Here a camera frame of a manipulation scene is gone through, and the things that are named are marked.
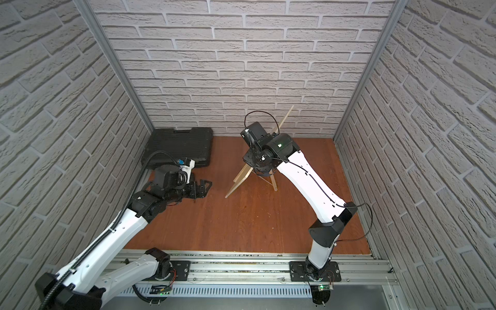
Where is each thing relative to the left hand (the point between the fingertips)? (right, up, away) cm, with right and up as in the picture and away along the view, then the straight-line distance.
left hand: (206, 180), depth 75 cm
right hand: (+19, +8, -3) cm, 21 cm away
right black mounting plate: (+37, -36, -1) cm, 52 cm away
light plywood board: (+17, +5, -12) cm, 22 cm away
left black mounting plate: (-10, -35, -2) cm, 36 cm away
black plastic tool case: (-29, +15, +32) cm, 46 cm away
